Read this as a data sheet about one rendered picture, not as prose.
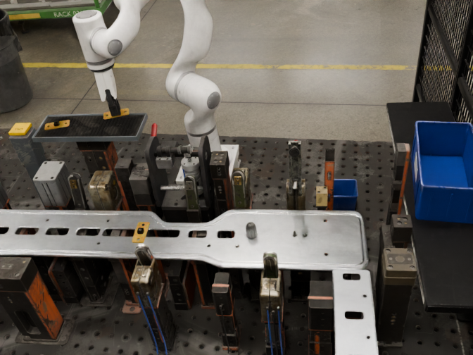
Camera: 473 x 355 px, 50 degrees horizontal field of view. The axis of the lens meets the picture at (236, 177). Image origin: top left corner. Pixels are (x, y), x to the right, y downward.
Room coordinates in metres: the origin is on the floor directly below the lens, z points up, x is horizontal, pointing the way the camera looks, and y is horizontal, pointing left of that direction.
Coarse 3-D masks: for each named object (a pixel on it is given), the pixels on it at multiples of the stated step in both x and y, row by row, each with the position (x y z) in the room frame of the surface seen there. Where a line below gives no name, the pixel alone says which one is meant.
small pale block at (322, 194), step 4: (316, 188) 1.13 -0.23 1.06; (320, 188) 1.12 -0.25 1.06; (324, 188) 1.13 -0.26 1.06; (316, 192) 1.11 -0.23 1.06; (320, 192) 1.11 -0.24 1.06; (324, 192) 1.10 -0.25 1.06; (316, 196) 1.10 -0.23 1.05; (320, 196) 1.10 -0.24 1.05; (324, 196) 1.10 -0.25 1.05; (316, 200) 1.10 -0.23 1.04; (320, 200) 1.10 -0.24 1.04; (324, 200) 1.10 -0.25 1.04; (316, 204) 1.10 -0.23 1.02; (320, 204) 1.10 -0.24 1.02; (324, 204) 1.10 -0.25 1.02; (320, 208) 1.11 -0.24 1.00; (324, 208) 1.10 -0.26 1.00; (324, 220) 1.10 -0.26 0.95
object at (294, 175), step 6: (288, 144) 1.16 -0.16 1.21; (294, 144) 1.17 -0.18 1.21; (300, 144) 1.16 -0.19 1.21; (294, 150) 1.13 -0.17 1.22; (300, 150) 1.15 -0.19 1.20; (294, 156) 1.13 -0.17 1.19; (300, 156) 1.15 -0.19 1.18; (294, 162) 1.16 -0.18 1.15; (300, 162) 1.15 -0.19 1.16; (294, 168) 1.16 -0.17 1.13; (300, 168) 1.15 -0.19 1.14; (294, 174) 1.15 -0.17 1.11; (300, 174) 1.14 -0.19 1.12; (300, 180) 1.14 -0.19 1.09; (300, 186) 1.14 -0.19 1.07; (300, 192) 1.13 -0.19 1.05
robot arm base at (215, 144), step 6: (216, 126) 1.67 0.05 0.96; (216, 132) 1.65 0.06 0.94; (192, 138) 1.63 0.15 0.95; (198, 138) 1.61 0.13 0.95; (210, 138) 1.62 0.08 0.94; (216, 138) 1.65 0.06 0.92; (192, 144) 1.64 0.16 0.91; (198, 144) 1.62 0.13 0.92; (210, 144) 1.62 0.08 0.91; (216, 144) 1.64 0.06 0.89; (210, 150) 1.62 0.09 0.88; (216, 150) 1.64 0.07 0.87; (222, 150) 1.73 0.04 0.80; (228, 150) 1.72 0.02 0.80
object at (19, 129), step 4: (16, 124) 1.55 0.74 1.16; (20, 124) 1.55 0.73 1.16; (24, 124) 1.54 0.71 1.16; (28, 124) 1.54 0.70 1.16; (12, 128) 1.53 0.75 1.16; (16, 128) 1.52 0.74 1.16; (20, 128) 1.52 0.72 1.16; (24, 128) 1.52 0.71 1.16; (28, 128) 1.52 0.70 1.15; (8, 132) 1.50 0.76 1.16; (12, 132) 1.50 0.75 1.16; (16, 132) 1.50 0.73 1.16; (20, 132) 1.49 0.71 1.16; (24, 132) 1.49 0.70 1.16
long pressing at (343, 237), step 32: (0, 224) 1.22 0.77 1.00; (32, 224) 1.20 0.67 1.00; (64, 224) 1.18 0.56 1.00; (96, 224) 1.16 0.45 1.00; (128, 224) 1.14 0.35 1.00; (160, 224) 1.12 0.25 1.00; (192, 224) 1.10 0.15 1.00; (224, 224) 1.09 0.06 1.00; (256, 224) 1.07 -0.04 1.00; (288, 224) 1.06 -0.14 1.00; (320, 224) 1.04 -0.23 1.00; (352, 224) 1.02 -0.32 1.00; (64, 256) 1.05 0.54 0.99; (96, 256) 1.03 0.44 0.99; (128, 256) 1.01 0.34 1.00; (160, 256) 1.00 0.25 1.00; (192, 256) 0.98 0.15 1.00; (224, 256) 0.96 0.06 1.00; (256, 256) 0.95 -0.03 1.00; (288, 256) 0.93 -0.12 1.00; (320, 256) 0.92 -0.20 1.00; (352, 256) 0.90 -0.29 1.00
